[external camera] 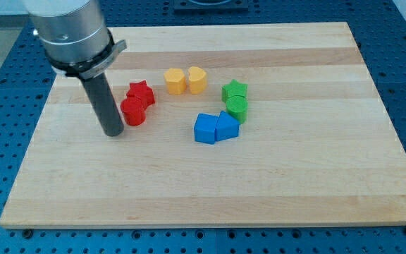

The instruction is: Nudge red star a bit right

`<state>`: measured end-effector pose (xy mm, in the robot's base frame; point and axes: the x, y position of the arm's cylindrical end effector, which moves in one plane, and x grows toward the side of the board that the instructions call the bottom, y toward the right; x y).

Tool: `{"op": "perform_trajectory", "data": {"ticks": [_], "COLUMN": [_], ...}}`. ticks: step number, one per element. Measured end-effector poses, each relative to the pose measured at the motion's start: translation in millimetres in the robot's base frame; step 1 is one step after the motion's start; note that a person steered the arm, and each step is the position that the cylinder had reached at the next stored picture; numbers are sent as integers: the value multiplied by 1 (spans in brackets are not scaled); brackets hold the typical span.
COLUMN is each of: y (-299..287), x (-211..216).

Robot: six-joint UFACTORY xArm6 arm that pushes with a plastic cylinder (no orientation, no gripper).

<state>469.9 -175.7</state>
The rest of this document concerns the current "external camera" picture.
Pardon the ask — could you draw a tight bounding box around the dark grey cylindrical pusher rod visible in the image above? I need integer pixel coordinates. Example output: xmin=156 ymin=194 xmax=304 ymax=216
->
xmin=80 ymin=73 xmax=124 ymax=137

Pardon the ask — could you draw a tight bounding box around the grey pusher mounting flange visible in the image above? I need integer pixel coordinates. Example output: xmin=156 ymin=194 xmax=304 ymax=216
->
xmin=47 ymin=29 xmax=127 ymax=80

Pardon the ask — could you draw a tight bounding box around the red star block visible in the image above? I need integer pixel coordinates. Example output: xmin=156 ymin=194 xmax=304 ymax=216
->
xmin=126 ymin=80 xmax=156 ymax=109

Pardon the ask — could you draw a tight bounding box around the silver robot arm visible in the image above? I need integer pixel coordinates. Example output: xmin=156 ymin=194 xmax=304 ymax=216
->
xmin=23 ymin=0 xmax=127 ymax=137

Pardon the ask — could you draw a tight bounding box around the green star block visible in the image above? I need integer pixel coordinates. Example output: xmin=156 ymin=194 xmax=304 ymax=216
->
xmin=221 ymin=79 xmax=248 ymax=102

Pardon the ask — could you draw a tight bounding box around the red cylinder block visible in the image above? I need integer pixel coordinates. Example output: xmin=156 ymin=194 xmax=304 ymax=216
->
xmin=121 ymin=97 xmax=146 ymax=126

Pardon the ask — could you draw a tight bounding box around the yellow pentagon block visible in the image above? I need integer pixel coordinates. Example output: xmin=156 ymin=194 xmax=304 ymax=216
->
xmin=164 ymin=68 xmax=187 ymax=95

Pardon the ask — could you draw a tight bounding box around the yellow crescent block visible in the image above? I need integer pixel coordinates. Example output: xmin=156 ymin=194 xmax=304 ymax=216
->
xmin=188 ymin=66 xmax=207 ymax=95

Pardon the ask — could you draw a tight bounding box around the blue cube block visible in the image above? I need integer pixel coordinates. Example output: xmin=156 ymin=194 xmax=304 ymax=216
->
xmin=194 ymin=113 xmax=219 ymax=145

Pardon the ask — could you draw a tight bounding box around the blue triangular block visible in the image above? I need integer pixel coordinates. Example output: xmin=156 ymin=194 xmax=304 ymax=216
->
xmin=216 ymin=111 xmax=240 ymax=141

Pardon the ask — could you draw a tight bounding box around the green cylinder block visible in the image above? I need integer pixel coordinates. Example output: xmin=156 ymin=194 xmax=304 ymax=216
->
xmin=226 ymin=96 xmax=248 ymax=123

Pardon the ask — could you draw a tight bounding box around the light wooden board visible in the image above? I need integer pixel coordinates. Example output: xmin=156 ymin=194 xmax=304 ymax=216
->
xmin=0 ymin=22 xmax=406 ymax=229

